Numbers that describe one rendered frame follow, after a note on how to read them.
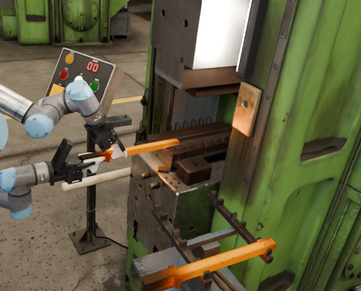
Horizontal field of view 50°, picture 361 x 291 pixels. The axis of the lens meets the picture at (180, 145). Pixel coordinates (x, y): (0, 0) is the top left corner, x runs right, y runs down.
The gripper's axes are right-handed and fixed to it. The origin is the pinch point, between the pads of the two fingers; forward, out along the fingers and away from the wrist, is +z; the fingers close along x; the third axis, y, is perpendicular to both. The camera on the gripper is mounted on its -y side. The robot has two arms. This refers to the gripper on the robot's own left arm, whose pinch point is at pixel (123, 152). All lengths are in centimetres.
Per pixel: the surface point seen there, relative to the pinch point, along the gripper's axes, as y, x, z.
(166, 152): -14.3, 3.3, 10.9
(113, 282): 41, -21, 91
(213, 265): 4, 65, -6
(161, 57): -32.5, -7.8, -21.1
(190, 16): -42, 8, -38
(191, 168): -16.8, 17.5, 12.0
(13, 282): 83, -46, 68
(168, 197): -3.3, 16.7, 18.0
